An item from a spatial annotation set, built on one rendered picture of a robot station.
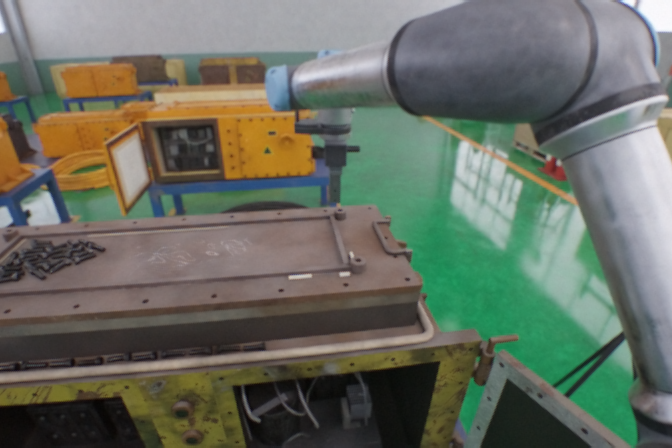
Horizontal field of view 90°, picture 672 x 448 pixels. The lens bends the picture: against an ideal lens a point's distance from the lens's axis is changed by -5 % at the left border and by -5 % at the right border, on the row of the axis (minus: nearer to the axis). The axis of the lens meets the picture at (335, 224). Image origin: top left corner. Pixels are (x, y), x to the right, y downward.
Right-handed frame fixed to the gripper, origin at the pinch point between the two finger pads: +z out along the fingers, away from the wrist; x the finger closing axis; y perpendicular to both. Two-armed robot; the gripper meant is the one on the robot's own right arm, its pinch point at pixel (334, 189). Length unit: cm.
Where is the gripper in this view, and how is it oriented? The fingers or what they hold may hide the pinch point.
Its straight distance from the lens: 88.3
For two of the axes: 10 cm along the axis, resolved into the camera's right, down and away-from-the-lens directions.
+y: 10.0, -0.1, 0.3
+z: -0.1, 8.8, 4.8
